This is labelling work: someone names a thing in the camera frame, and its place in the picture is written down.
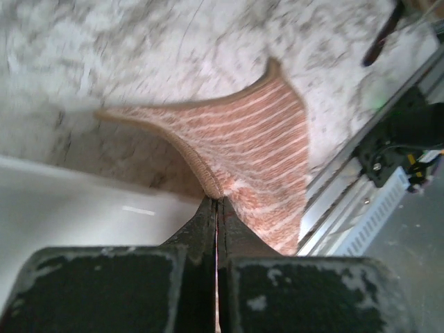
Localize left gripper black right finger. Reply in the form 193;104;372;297
216;199;418;332

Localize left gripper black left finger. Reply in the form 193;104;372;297
1;198;217;332

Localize pink striped cloth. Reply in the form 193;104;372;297
96;58;309;255

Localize white storage basket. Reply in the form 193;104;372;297
1;157;202;302

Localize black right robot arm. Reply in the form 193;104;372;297
355;99;443;188

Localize metal rail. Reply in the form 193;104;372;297
297;47;443;257

